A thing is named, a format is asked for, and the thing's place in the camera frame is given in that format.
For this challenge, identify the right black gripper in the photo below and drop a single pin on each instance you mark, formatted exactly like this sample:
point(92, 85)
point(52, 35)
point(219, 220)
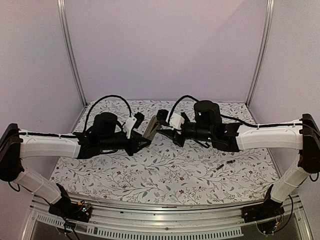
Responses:
point(171, 134)

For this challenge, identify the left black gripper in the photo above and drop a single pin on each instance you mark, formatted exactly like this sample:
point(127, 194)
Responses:
point(135, 140)

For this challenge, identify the white grey remote control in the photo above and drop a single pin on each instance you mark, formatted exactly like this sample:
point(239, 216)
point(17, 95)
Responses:
point(152, 128)

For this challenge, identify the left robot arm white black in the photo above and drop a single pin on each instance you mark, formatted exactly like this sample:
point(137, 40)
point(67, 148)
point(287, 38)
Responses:
point(105, 136)

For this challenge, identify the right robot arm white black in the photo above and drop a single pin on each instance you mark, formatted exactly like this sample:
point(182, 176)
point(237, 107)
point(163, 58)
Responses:
point(302, 135)

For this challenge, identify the floral patterned table mat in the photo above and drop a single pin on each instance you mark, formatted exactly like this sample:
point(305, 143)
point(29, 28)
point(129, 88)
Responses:
point(164, 173)

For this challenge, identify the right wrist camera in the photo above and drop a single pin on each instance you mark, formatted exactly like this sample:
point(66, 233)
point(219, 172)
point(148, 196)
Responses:
point(161, 117)

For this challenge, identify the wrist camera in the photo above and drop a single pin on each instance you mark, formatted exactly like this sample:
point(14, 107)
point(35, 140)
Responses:
point(161, 117)
point(139, 118)

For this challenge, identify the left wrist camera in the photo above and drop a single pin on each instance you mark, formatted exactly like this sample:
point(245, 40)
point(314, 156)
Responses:
point(139, 118)

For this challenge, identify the aluminium front rail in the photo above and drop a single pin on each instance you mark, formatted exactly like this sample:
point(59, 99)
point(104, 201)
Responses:
point(120, 220)

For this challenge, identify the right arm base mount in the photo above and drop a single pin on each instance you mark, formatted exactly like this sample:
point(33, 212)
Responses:
point(267, 209)

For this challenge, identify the right aluminium frame post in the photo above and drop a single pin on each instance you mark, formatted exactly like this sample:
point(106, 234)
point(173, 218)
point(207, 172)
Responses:
point(270, 4)

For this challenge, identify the aluminium frame post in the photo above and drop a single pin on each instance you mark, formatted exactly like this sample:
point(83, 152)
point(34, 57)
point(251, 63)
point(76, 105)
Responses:
point(270, 4)
point(61, 6)

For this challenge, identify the left aluminium frame post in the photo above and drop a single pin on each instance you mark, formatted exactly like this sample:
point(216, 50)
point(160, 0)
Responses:
point(61, 6)

